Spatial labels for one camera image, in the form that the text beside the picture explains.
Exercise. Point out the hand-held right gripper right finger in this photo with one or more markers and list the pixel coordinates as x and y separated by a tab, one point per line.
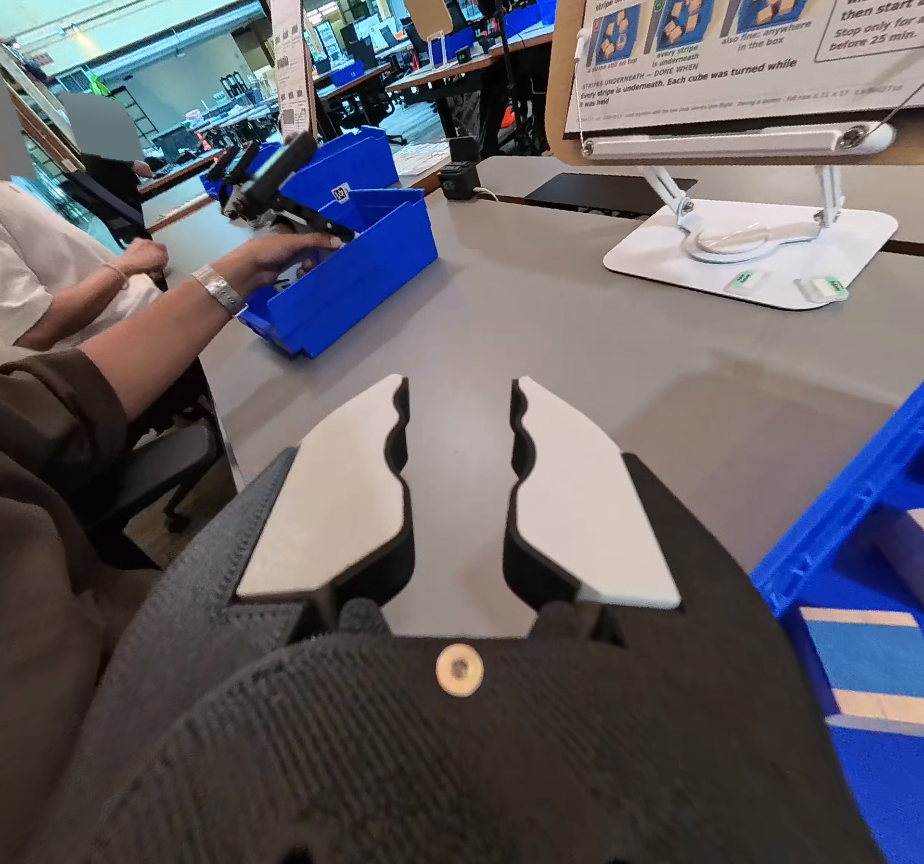
592	517

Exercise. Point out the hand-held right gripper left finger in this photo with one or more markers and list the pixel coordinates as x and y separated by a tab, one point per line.
332	510

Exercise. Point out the blue plastic bin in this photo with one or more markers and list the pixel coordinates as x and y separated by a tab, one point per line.
361	156
895	445
361	286

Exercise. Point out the wooden cube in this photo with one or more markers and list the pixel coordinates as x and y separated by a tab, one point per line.
902	546
866	662

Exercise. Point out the person's left forearm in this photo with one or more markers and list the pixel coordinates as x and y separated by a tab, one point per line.
144	351

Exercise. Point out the grey desk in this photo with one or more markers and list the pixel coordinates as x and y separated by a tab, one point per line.
577	344

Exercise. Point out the idle black white gripper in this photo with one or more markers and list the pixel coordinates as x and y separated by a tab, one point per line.
231	163

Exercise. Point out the silver wristwatch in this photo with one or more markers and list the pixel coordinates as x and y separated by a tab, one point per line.
220	290

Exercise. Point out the dark backed clipboard stand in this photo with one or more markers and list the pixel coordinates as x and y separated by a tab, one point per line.
289	34

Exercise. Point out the clear plastic sheet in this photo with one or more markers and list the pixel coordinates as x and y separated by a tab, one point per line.
422	160

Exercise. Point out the black device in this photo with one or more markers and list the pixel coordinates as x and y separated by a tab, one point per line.
458	182

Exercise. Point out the white document stand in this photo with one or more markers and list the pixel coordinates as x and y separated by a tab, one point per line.
650	257

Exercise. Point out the small white clip green label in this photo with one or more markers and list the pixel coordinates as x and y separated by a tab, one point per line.
821	289
745	282

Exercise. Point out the person's dark clothing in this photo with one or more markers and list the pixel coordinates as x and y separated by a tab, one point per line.
43	589

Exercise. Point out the instruction sheet on clipboard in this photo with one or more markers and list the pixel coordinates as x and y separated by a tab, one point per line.
563	48

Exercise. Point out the printed instruction sheet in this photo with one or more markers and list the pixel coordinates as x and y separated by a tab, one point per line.
722	91

